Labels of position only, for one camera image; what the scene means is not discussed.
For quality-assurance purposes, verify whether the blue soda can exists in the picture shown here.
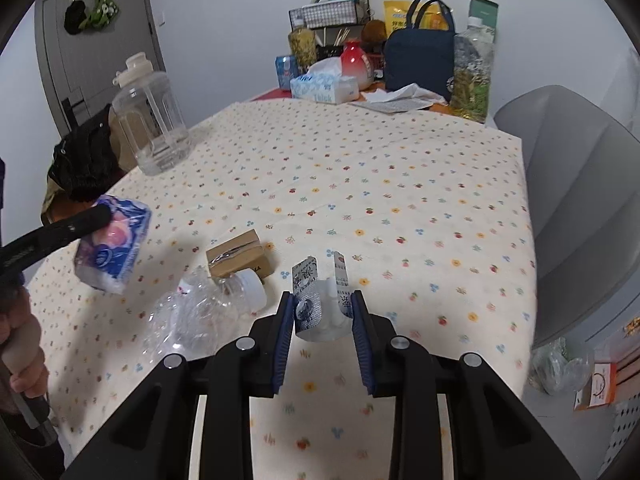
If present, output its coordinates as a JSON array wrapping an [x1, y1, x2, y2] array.
[[274, 55, 299, 91]]

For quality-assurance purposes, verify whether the wire mesh basket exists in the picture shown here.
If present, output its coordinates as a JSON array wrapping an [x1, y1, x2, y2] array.
[[288, 0, 367, 29]]

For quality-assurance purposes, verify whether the blue pink milk carton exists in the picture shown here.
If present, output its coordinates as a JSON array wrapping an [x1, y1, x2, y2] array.
[[74, 195, 152, 295]]

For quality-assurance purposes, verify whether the glass jar with yellow contents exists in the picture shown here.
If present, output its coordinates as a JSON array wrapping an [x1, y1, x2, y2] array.
[[288, 16, 317, 74]]

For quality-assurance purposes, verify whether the yellow snack bag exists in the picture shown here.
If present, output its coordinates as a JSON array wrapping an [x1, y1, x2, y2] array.
[[384, 0, 449, 36]]

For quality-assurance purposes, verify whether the person's left hand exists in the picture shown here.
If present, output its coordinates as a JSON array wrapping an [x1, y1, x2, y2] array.
[[1, 285, 49, 415]]

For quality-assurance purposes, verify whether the large clear water jug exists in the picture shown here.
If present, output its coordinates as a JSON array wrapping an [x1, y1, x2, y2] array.
[[112, 52, 192, 176]]

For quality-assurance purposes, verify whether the orange white cardboard box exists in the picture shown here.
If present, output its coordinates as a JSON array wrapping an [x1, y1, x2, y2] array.
[[573, 344, 639, 411]]

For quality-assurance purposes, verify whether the clear bottle with herbs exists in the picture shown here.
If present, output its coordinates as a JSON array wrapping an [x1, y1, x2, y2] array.
[[450, 16, 494, 124]]

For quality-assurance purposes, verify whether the clear plastic trash bag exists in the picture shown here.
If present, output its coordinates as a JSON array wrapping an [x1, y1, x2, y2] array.
[[528, 337, 594, 396]]

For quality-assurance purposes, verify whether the green tall box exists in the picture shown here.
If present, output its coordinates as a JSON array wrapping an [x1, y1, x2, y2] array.
[[469, 0, 499, 41]]

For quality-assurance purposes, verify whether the navy lunch bag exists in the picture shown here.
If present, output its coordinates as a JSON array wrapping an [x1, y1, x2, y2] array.
[[384, 0, 456, 102]]

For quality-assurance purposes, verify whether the black hanging cap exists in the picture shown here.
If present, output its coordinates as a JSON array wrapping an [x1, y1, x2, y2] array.
[[63, 0, 88, 36]]

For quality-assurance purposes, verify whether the grey chair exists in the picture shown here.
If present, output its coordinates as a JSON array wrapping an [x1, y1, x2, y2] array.
[[495, 86, 639, 347]]

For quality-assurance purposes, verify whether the dotted cream tablecloth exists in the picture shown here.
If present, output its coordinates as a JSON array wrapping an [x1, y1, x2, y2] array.
[[27, 96, 538, 480]]

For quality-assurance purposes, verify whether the red white vase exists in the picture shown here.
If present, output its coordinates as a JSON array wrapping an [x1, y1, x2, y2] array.
[[341, 40, 374, 90]]

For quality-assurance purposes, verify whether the black jacket on chair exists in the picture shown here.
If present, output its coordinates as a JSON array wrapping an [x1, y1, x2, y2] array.
[[41, 104, 125, 216]]

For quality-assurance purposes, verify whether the blue tissue pack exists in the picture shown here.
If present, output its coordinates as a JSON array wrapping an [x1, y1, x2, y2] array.
[[290, 73, 360, 104]]

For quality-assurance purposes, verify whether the crushed clear plastic bottle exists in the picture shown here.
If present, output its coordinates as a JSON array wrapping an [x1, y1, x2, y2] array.
[[143, 266, 267, 365]]

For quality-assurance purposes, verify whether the white cloth on table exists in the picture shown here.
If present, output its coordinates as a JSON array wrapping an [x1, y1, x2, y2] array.
[[364, 84, 448, 105]]

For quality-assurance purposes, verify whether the green hanging pouch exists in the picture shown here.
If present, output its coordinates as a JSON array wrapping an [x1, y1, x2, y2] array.
[[79, 0, 119, 32]]

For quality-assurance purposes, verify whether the small brown cardboard box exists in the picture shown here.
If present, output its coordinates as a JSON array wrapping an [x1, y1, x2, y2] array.
[[206, 230, 273, 280]]

